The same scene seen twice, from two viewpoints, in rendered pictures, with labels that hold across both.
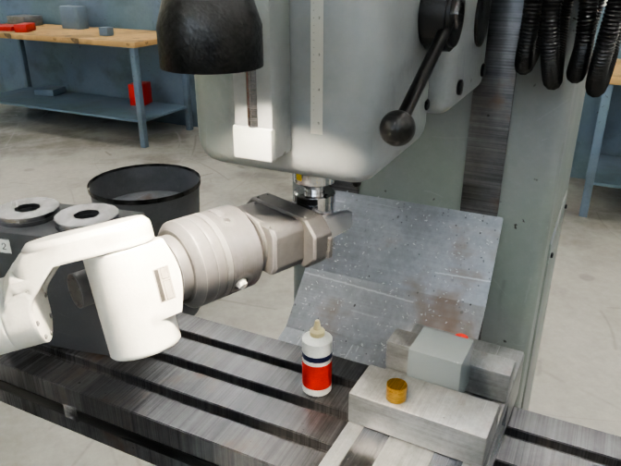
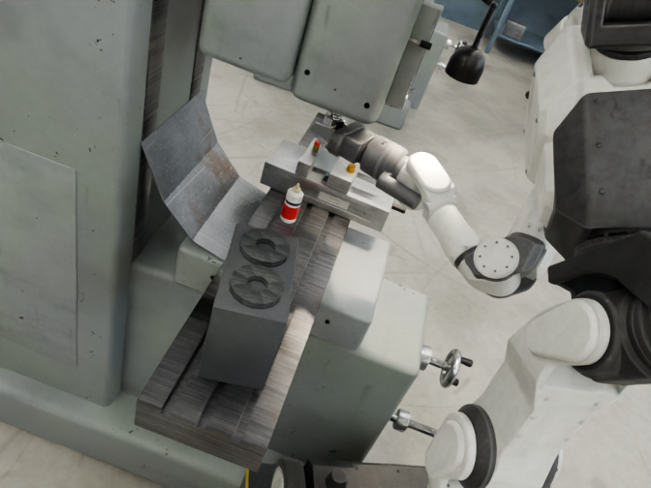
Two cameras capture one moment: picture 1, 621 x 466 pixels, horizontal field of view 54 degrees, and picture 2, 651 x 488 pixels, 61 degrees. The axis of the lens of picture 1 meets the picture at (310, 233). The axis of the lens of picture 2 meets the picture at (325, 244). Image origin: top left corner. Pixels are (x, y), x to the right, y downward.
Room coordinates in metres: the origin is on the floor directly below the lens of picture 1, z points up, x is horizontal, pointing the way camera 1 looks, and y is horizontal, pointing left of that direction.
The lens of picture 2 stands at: (1.05, 1.04, 1.80)
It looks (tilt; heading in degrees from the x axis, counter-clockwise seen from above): 38 degrees down; 245
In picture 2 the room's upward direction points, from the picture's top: 20 degrees clockwise
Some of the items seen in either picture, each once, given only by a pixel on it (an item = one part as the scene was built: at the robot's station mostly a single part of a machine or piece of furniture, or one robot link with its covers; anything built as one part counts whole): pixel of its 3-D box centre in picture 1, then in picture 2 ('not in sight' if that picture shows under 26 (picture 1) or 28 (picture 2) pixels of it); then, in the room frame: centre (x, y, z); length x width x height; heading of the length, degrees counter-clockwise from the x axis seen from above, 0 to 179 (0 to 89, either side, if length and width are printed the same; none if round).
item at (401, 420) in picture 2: not in sight; (427, 430); (0.23, 0.35, 0.55); 0.22 x 0.06 x 0.06; 154
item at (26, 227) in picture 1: (67, 271); (250, 302); (0.84, 0.37, 1.07); 0.22 x 0.12 x 0.20; 75
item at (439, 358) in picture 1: (439, 366); (328, 155); (0.58, -0.15, 1.08); 0.06 x 0.05 x 0.06; 62
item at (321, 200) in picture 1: (314, 194); (335, 117); (0.65, 0.00, 1.26); 0.05 x 0.05 x 0.01
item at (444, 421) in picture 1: (421, 412); (345, 170); (0.53, -0.12, 1.06); 0.15 x 0.06 x 0.04; 62
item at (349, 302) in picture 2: not in sight; (289, 260); (0.65, 0.00, 0.83); 0.50 x 0.35 x 0.12; 154
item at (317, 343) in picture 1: (317, 354); (293, 201); (0.68, -0.01, 1.02); 0.04 x 0.04 x 0.11
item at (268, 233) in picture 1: (250, 242); (364, 149); (0.58, 0.06, 1.23); 0.13 x 0.12 x 0.10; 43
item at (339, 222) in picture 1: (333, 226); not in sight; (0.62, -0.03, 1.23); 0.06 x 0.02 x 0.03; 133
